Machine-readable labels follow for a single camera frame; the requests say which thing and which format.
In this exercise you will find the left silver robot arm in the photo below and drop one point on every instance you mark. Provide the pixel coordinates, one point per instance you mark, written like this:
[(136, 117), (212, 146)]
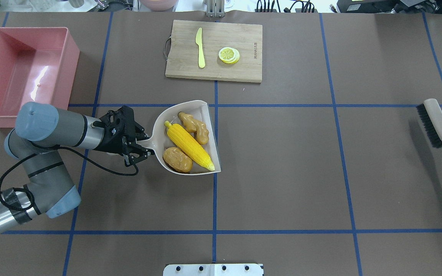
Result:
[(40, 183)]

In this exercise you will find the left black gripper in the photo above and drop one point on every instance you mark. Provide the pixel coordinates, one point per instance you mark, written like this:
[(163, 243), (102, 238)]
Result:
[(109, 143)]

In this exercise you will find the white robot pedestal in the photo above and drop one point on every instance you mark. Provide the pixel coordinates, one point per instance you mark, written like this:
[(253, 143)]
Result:
[(230, 269)]

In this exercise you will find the pink bowl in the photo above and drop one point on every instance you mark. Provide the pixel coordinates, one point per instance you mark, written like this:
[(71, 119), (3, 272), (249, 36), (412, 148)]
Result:
[(158, 5)]

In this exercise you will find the wooden cutting board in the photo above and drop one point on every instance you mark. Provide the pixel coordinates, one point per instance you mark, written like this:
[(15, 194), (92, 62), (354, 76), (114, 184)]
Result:
[(182, 60)]

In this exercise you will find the beige plastic dustpan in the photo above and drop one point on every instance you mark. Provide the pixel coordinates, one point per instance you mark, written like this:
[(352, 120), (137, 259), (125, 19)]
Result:
[(159, 141)]

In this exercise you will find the pink plastic bin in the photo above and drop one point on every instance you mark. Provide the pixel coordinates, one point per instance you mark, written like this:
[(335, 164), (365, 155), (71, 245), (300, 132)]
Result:
[(37, 64)]

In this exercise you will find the yellow toy corn cob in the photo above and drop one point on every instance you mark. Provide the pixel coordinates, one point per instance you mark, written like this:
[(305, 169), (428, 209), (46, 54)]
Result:
[(183, 140)]

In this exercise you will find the yellow lemon slices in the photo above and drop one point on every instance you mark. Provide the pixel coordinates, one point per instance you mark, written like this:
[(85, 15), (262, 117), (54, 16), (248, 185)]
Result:
[(229, 55)]

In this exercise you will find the yellow plastic knife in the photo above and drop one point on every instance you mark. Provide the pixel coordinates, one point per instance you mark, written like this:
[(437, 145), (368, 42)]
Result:
[(199, 43)]

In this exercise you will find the brown toy potato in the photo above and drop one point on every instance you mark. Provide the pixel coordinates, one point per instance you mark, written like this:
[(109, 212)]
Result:
[(176, 159)]

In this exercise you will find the tan toy ginger root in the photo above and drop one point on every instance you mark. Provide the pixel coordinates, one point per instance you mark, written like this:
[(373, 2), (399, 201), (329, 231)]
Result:
[(197, 127)]

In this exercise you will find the beige hand brush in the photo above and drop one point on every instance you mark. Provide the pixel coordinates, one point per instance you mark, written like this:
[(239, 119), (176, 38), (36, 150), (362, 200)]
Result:
[(430, 114)]

